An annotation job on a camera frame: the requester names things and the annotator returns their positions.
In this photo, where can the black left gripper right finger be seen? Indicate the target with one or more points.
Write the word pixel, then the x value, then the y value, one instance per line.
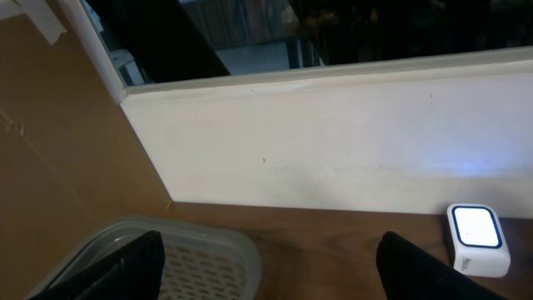
pixel 408 272

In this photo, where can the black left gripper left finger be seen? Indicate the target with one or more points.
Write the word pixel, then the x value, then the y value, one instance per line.
pixel 133 272

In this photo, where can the grey plastic shopping basket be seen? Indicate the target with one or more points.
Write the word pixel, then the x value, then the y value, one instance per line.
pixel 201 262

